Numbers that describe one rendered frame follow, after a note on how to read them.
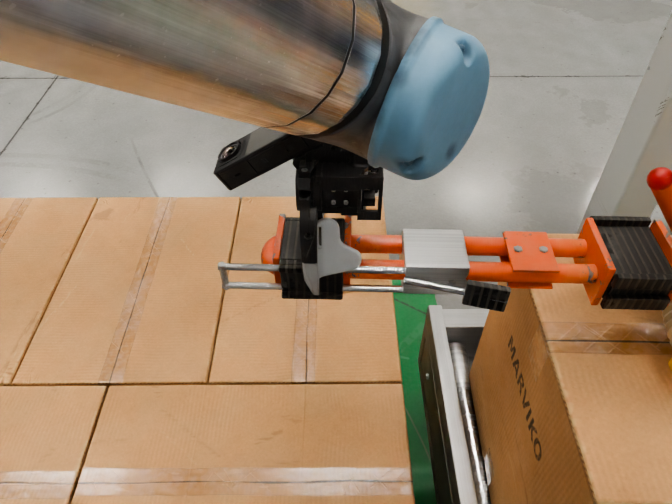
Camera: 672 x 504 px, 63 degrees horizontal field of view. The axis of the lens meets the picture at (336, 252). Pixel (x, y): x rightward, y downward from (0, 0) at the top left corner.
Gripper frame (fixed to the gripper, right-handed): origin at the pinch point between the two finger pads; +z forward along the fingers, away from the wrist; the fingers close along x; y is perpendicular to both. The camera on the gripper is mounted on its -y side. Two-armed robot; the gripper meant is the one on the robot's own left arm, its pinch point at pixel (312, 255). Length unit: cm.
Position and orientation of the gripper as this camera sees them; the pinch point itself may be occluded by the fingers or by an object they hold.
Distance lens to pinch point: 61.5
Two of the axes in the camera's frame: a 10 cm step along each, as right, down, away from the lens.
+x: 0.3, -7.1, 7.0
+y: 10.0, 0.2, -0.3
